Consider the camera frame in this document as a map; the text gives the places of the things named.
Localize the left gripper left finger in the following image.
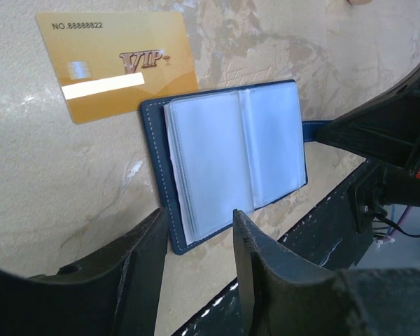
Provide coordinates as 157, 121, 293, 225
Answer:
0, 209, 168, 335

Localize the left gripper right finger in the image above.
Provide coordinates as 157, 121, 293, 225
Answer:
233, 210, 420, 335

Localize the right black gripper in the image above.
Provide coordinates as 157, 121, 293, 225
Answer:
316, 63, 420, 179

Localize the blue leather card holder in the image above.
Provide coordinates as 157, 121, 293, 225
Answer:
139, 79, 325, 255

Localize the gold VIP credit card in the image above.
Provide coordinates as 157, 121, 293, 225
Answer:
36, 12, 198, 124

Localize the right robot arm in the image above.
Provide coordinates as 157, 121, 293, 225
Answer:
315, 63, 420, 232

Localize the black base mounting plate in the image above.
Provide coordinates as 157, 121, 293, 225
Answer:
178, 162, 379, 335

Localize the pink microphone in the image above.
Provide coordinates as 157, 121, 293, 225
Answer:
346, 0, 372, 6

